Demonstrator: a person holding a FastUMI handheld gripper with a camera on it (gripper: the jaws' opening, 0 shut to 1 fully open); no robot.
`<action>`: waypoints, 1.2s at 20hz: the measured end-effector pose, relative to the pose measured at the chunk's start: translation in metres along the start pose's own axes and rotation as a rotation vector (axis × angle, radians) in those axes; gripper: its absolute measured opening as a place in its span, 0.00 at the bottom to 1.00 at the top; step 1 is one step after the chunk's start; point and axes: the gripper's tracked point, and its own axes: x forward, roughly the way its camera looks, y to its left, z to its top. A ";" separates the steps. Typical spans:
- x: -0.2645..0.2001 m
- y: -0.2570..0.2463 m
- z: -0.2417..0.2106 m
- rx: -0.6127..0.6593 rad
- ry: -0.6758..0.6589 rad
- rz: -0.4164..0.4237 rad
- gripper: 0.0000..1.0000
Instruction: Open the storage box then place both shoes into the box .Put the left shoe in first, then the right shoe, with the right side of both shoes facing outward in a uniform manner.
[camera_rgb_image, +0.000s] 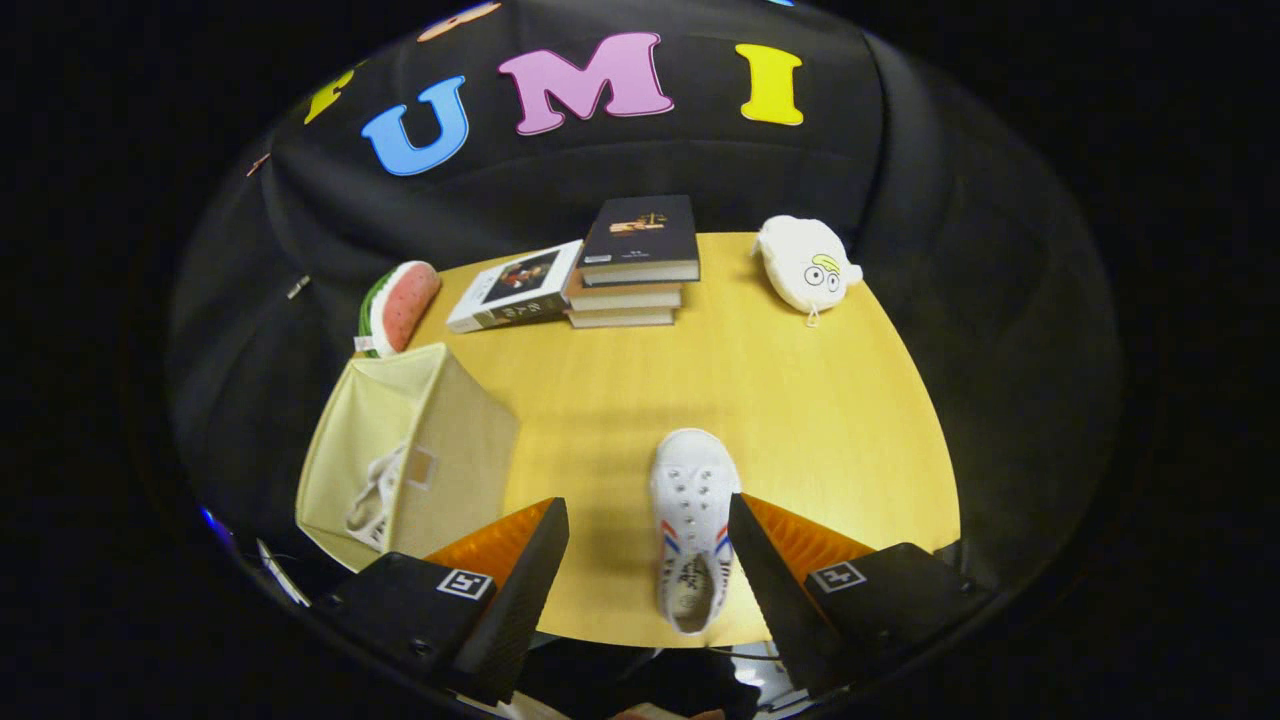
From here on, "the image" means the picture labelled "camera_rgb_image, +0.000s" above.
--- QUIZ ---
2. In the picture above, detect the black backdrop cloth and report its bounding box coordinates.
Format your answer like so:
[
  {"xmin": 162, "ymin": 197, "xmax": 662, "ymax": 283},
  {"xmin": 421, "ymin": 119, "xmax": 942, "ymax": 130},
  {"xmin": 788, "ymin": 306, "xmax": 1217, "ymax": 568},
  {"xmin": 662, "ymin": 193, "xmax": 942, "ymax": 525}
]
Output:
[{"xmin": 170, "ymin": 0, "xmax": 1121, "ymax": 591}]

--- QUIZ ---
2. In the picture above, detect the white plush toy with eyes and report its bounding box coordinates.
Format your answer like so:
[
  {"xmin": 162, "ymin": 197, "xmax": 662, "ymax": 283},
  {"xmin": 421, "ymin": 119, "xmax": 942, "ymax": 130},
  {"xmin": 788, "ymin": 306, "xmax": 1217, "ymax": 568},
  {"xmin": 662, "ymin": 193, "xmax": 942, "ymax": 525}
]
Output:
[{"xmin": 752, "ymin": 215, "xmax": 864, "ymax": 327}]

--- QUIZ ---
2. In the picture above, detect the white canvas shoe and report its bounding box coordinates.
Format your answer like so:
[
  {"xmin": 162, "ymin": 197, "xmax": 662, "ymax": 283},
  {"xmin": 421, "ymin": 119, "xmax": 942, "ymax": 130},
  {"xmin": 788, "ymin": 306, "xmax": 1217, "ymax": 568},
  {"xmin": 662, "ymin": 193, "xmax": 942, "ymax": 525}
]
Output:
[
  {"xmin": 344, "ymin": 443, "xmax": 411, "ymax": 553},
  {"xmin": 649, "ymin": 429, "xmax": 743, "ymax": 636}
]

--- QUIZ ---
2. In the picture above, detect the watermelon slice plush toy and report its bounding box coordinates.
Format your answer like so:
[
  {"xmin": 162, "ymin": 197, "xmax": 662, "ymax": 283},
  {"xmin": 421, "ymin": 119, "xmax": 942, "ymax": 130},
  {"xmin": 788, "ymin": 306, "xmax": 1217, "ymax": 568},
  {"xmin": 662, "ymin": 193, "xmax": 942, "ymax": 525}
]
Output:
[{"xmin": 357, "ymin": 261, "xmax": 443, "ymax": 359}]

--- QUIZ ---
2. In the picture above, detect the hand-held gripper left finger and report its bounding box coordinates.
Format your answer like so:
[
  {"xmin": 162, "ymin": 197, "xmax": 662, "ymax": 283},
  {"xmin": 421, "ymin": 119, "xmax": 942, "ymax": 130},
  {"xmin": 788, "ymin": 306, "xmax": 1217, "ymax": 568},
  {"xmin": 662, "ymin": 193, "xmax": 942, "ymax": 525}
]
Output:
[{"xmin": 313, "ymin": 497, "xmax": 570, "ymax": 706}]

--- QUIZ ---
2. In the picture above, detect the cream fabric storage box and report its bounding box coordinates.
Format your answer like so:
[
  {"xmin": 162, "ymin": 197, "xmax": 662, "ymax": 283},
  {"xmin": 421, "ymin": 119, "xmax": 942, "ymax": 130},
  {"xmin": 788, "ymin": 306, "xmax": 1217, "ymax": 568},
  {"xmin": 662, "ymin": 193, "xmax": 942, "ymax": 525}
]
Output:
[{"xmin": 295, "ymin": 343, "xmax": 521, "ymax": 573}]

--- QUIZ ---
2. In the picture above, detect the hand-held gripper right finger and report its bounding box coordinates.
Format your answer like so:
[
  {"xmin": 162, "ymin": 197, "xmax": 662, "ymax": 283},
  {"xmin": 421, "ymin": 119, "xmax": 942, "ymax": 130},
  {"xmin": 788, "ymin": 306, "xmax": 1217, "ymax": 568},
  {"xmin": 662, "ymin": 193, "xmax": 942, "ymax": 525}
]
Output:
[{"xmin": 727, "ymin": 493, "xmax": 991, "ymax": 699}]

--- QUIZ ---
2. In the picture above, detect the white book with portrait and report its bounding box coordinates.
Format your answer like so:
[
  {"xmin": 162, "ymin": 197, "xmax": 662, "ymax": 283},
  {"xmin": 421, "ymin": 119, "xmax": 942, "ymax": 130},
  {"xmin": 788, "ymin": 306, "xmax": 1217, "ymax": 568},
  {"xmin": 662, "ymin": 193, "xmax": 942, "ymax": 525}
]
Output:
[{"xmin": 446, "ymin": 239, "xmax": 584, "ymax": 334}]

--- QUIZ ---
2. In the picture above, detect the thin brown book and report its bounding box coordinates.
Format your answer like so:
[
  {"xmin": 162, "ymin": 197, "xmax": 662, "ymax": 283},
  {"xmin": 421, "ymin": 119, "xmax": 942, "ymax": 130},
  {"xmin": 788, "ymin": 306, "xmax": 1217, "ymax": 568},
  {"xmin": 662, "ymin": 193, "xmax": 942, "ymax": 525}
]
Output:
[{"xmin": 567, "ymin": 306, "xmax": 677, "ymax": 329}]

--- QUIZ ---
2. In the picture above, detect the dark hardcover book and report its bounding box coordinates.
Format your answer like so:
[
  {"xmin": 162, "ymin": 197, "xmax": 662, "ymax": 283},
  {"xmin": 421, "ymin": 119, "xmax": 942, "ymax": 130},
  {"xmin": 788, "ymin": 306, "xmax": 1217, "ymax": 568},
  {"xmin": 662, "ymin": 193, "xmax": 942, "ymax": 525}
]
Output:
[{"xmin": 579, "ymin": 195, "xmax": 701, "ymax": 287}]

